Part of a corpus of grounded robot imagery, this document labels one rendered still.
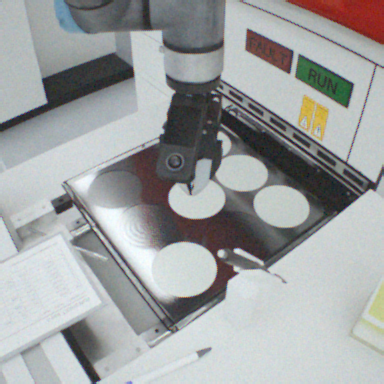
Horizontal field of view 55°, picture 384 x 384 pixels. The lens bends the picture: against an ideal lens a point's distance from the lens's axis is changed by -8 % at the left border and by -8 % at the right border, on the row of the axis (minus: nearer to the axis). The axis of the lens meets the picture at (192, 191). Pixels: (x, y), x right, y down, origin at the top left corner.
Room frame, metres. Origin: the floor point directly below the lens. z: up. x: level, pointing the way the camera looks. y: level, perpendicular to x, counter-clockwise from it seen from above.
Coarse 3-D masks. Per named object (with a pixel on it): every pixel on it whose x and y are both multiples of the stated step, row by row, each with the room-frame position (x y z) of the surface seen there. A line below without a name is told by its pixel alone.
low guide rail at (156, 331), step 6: (198, 306) 0.30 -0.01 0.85; (180, 318) 0.28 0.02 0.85; (156, 324) 0.27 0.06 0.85; (162, 324) 0.27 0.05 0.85; (150, 330) 0.26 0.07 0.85; (156, 330) 0.26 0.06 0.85; (162, 330) 0.26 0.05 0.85; (138, 336) 0.25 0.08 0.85; (144, 336) 0.25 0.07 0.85; (150, 336) 0.25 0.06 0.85; (156, 336) 0.25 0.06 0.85; (90, 366) 0.19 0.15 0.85
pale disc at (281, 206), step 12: (264, 192) 0.50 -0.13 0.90; (276, 192) 0.50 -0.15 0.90; (288, 192) 0.50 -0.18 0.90; (264, 204) 0.47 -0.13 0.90; (276, 204) 0.47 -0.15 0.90; (288, 204) 0.47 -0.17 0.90; (300, 204) 0.47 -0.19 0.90; (264, 216) 0.45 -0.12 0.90; (276, 216) 0.45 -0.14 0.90; (288, 216) 0.45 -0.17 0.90; (300, 216) 0.44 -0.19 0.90
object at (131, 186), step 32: (224, 128) 0.69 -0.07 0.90; (128, 160) 0.59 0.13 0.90; (96, 192) 0.50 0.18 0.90; (128, 192) 0.50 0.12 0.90; (160, 192) 0.50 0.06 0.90; (224, 192) 0.50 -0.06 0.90; (256, 192) 0.50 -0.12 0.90; (128, 224) 0.43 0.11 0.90; (160, 224) 0.43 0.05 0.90; (192, 224) 0.43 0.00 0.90; (224, 224) 0.43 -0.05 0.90; (256, 224) 0.43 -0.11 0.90; (128, 256) 0.36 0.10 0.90; (256, 256) 0.36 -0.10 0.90; (224, 288) 0.31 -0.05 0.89
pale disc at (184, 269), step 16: (160, 256) 0.36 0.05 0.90; (176, 256) 0.36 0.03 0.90; (192, 256) 0.36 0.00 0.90; (208, 256) 0.36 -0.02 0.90; (160, 272) 0.33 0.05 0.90; (176, 272) 0.33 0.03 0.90; (192, 272) 0.33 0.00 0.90; (208, 272) 0.33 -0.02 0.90; (160, 288) 0.30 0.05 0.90; (176, 288) 0.30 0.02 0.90; (192, 288) 0.30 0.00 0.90
